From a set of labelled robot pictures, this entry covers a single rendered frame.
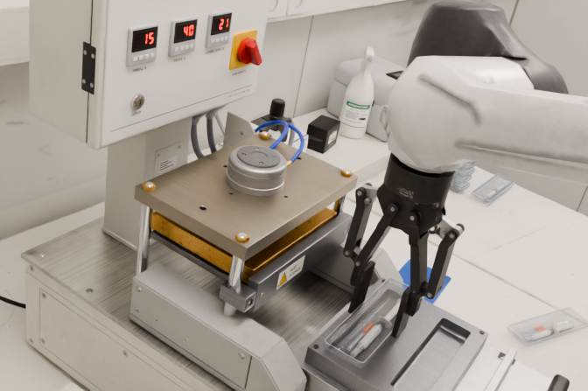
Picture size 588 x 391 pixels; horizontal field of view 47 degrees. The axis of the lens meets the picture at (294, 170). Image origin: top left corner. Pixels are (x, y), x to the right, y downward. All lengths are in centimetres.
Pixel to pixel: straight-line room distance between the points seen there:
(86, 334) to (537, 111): 71
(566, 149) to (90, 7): 53
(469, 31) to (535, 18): 266
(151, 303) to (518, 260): 99
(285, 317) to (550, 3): 256
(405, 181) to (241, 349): 27
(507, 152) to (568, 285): 111
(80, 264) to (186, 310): 24
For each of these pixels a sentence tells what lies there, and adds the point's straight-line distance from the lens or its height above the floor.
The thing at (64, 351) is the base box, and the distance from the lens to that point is 109.
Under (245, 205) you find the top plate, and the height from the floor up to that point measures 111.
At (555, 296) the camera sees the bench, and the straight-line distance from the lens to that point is 158.
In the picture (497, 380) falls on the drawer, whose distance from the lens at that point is 87.
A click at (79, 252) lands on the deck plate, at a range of 106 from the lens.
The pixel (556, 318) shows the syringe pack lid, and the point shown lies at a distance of 147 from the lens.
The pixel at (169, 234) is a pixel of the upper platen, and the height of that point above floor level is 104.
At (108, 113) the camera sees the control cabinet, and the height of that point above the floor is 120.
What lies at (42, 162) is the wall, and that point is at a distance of 140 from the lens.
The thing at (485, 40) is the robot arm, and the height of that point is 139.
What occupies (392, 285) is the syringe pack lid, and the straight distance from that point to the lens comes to 96.
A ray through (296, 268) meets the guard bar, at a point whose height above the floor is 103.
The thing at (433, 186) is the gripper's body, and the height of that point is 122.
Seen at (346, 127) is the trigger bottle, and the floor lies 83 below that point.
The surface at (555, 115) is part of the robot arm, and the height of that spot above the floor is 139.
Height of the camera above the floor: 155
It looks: 27 degrees down
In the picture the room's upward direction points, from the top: 11 degrees clockwise
